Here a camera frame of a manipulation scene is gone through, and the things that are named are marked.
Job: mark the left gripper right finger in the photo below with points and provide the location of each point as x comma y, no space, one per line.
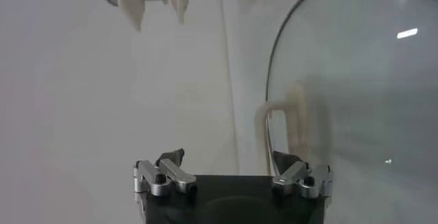
301,174

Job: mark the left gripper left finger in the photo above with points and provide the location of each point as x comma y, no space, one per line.
178,174

